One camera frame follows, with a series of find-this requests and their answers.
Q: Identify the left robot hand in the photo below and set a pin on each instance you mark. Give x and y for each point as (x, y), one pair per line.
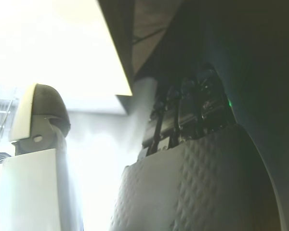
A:
(195, 192)

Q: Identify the cream paperback book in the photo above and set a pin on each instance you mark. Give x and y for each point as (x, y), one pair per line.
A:
(110, 48)

